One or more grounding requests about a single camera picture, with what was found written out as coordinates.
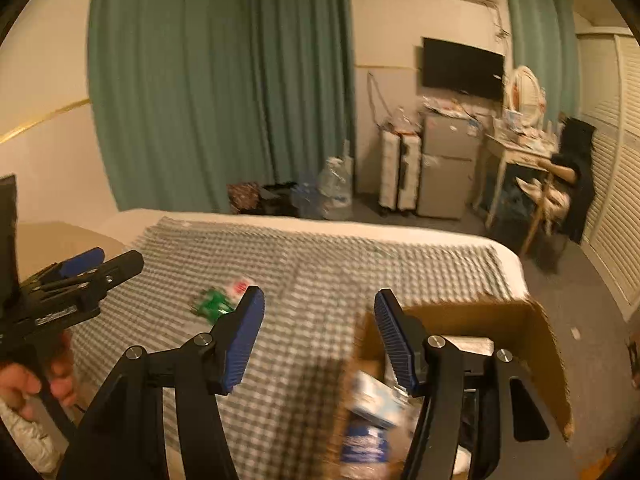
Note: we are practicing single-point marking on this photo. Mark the white bed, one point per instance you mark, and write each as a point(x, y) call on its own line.
point(130, 220)

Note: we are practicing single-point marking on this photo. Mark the black wall television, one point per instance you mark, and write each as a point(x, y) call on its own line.
point(462, 67)

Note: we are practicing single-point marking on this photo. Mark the grey small fridge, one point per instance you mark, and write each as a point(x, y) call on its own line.
point(447, 170)

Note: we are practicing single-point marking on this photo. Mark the pale patterned cloth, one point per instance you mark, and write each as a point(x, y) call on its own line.
point(25, 440)

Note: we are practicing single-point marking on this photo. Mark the large water bottle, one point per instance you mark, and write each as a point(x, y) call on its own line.
point(337, 185)

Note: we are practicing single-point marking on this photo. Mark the person's left hand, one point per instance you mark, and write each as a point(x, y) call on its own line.
point(20, 385)

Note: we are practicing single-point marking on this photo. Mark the louvered wardrobe doors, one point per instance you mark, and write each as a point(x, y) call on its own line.
point(615, 160)

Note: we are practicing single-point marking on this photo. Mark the black clothes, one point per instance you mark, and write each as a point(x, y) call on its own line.
point(580, 170)

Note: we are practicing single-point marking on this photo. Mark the pack of blue bottles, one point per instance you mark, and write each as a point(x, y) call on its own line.
point(307, 197)

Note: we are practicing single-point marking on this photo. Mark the blue white packet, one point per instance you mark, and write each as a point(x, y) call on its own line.
point(380, 400)
point(365, 442)

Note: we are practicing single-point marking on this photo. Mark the narrow teal curtain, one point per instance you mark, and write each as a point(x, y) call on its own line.
point(540, 35)

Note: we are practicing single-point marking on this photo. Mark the black bag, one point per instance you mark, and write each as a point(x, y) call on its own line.
point(277, 200)

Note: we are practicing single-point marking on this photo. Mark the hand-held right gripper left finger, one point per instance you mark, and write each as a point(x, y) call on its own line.
point(245, 342)

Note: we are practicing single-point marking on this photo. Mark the cardboard box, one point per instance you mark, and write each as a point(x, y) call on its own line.
point(475, 316)

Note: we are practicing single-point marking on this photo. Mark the green snack packet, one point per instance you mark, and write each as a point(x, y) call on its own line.
point(212, 302)

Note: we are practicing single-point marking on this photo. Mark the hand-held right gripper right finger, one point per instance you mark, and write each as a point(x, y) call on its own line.
point(395, 347)

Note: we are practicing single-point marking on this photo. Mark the white vanity desk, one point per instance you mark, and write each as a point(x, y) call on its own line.
point(510, 152)

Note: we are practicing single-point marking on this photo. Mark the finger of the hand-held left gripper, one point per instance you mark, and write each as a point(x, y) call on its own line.
point(122, 266)
point(82, 261)

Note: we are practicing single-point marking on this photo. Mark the oval vanity mirror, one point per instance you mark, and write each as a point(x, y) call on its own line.
point(525, 95)

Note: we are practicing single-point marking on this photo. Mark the wooden chair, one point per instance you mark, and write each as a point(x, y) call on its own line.
point(542, 195)

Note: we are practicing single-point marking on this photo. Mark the white suitcase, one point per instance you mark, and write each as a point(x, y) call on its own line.
point(411, 175)
point(389, 175)

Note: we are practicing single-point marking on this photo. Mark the wide teal curtain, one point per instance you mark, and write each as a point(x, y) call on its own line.
point(200, 85)

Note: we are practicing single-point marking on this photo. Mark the patterned dark bag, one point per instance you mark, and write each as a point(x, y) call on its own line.
point(242, 197)

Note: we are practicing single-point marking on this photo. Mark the checkered blanket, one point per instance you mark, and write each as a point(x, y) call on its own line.
point(310, 270)

